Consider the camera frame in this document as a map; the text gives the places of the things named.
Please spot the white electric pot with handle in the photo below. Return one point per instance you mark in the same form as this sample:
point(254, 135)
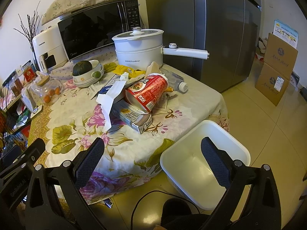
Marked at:
point(140, 47)

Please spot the cardboard box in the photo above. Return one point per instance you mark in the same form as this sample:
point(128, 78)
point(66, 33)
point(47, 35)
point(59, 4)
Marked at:
point(271, 84)
point(280, 55)

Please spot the glass jar with oranges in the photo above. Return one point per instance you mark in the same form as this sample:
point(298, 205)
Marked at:
point(46, 90)

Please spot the black microwave oven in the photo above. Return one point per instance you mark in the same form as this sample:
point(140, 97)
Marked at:
point(94, 27)

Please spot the white plastic trash bin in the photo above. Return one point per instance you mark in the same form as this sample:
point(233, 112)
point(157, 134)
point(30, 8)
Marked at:
point(187, 169)

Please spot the orange peel piece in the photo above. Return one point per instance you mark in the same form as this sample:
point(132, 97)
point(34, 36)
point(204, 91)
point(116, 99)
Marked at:
point(169, 89)

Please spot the red instant noodle cup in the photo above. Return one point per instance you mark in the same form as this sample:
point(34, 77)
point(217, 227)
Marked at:
point(145, 93)

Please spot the stacked white ceramic bowls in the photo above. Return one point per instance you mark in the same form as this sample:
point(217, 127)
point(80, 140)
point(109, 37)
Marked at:
point(91, 77)

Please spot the yellow snack wrapper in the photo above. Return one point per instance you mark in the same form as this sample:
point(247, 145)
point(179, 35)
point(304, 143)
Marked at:
point(132, 73)

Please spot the red tea tin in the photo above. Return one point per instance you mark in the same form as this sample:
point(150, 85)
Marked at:
point(28, 73)

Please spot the white tissue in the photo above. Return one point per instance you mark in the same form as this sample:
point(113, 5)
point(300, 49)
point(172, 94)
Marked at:
point(124, 76)

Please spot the blue white wall poster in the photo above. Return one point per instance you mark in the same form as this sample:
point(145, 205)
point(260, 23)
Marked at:
point(286, 33)

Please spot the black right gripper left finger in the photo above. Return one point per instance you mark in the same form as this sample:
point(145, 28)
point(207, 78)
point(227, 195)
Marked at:
point(54, 200)

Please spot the floral tablecloth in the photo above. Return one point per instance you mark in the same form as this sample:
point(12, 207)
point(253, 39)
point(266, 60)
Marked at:
point(130, 159)

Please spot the dark green squash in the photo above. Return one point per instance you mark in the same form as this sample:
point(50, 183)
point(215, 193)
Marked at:
point(81, 67)

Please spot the lower cardboard box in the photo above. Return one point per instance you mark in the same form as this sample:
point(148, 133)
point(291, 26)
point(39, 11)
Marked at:
point(271, 84)

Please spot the blue white carton box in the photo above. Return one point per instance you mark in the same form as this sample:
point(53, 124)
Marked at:
point(107, 95)

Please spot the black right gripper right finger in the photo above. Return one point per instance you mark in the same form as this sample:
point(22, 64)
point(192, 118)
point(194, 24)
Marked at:
point(262, 209)

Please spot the clear plastic bottle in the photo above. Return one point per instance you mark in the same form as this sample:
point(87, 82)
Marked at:
point(175, 81)

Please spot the dry branches in vase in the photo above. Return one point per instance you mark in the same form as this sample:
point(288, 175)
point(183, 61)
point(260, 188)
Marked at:
point(30, 29)

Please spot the silver printed snack wrapper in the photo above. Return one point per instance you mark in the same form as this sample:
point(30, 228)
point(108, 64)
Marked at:
point(162, 104)

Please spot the brown paper bag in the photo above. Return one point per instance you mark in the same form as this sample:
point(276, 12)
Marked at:
point(153, 68)

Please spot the milk carton 200ml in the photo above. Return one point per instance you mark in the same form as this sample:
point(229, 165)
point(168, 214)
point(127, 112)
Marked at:
point(137, 119)

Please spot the grey double-door refrigerator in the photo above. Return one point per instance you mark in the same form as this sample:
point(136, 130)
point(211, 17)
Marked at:
point(227, 29)

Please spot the upper cardboard box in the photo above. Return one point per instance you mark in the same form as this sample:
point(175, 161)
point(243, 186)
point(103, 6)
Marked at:
point(280, 55)

